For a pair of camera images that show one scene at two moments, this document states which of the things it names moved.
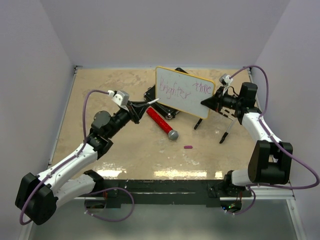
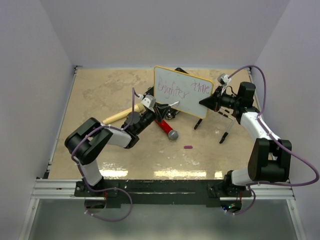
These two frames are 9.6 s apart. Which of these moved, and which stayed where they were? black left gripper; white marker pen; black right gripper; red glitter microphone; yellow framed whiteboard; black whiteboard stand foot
Moved: white marker pen; black left gripper
Stayed: black whiteboard stand foot; red glitter microphone; black right gripper; yellow framed whiteboard
